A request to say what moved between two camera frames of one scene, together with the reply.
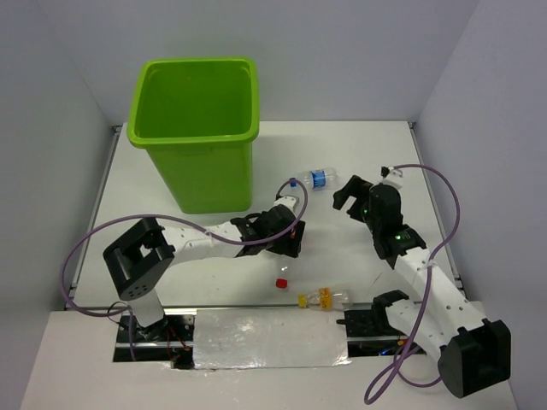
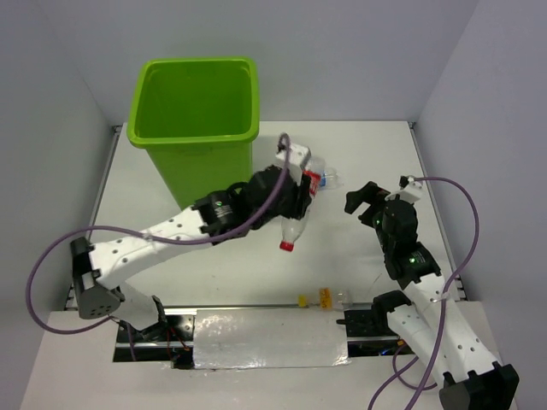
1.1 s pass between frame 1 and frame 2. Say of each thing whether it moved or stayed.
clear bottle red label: moved
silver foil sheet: stayed
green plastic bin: stayed
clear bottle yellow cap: stayed
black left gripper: moved
